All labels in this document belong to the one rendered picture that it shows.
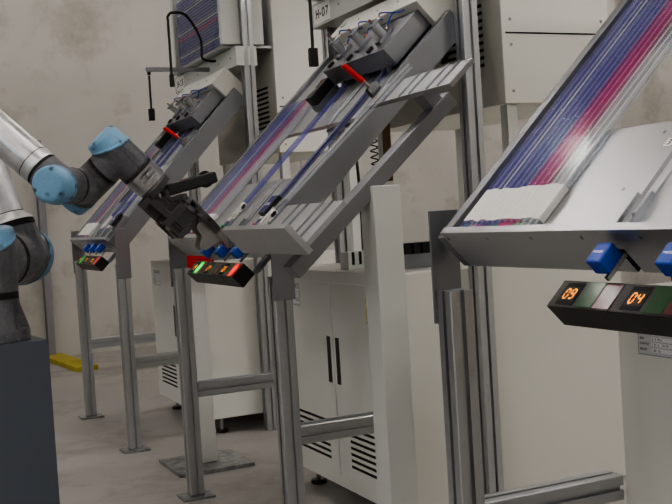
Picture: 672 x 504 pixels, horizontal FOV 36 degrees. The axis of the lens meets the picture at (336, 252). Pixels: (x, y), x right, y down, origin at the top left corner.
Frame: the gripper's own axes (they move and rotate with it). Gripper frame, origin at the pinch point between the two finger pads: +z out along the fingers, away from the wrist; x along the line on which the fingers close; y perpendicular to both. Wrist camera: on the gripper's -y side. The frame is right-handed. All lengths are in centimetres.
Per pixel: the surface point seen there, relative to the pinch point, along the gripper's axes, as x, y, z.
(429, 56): 10, -62, 6
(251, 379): -60, 11, 47
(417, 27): 6, -66, 0
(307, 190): 10.0, -18.1, 3.9
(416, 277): 10.0, -21.8, 36.8
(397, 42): 6, -60, -1
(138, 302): -428, -28, 89
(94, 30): -427, -136, -44
